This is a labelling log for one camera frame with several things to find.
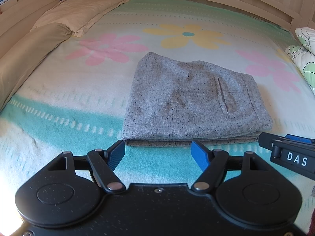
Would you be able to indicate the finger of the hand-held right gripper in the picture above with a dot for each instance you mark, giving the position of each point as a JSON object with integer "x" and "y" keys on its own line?
{"x": 269, "y": 137}
{"x": 301, "y": 139}

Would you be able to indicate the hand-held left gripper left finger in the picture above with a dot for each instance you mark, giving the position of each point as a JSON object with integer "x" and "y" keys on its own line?
{"x": 117, "y": 153}

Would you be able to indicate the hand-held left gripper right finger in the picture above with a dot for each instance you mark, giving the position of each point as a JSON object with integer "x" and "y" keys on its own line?
{"x": 199, "y": 153}

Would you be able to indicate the grey speckled pants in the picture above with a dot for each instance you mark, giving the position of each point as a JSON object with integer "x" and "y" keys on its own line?
{"x": 192, "y": 103}

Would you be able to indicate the floral bed sheet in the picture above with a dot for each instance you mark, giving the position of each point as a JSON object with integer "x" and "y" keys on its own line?
{"x": 73, "y": 103}

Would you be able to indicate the white quilt with green print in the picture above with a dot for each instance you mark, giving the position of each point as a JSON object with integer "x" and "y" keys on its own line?
{"x": 305, "y": 61}

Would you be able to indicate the olive beige pillow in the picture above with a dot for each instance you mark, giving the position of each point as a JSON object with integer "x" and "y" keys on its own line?
{"x": 24, "y": 59}

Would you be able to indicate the cream pillow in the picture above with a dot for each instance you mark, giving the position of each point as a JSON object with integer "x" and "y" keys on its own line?
{"x": 86, "y": 7}

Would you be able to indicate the white wall socket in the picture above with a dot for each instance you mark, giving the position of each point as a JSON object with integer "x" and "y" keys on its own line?
{"x": 258, "y": 18}

